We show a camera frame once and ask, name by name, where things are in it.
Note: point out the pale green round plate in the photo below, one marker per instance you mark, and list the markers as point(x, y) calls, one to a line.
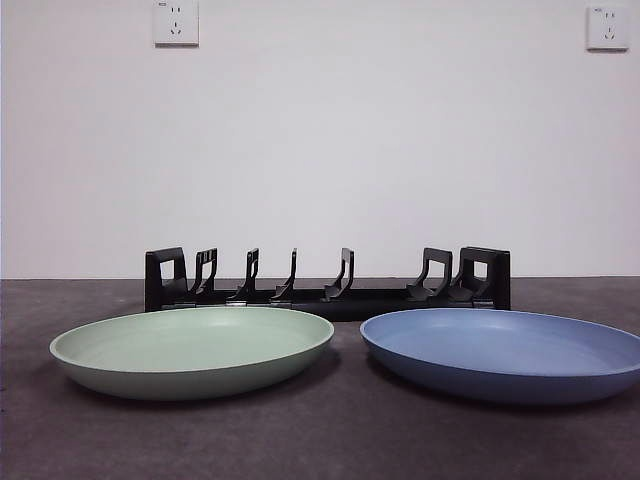
point(190, 350)

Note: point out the blue round plate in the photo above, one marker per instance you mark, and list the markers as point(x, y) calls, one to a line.
point(500, 355)

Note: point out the black plastic plate rack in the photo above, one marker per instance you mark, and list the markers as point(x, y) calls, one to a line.
point(350, 306)

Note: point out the white wall socket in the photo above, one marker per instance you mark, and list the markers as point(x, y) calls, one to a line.
point(607, 29)
point(176, 22)

